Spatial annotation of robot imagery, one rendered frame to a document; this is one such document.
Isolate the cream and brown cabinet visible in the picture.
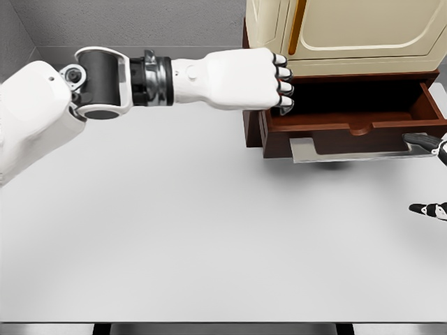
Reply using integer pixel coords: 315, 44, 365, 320
241, 0, 447, 149

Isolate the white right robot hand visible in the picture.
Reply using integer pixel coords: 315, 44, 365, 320
403, 132, 447, 223

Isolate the brown drawer with silver handle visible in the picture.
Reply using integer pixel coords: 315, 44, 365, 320
259, 80, 447, 165

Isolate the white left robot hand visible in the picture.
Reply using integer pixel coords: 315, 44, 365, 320
205, 47, 295, 117

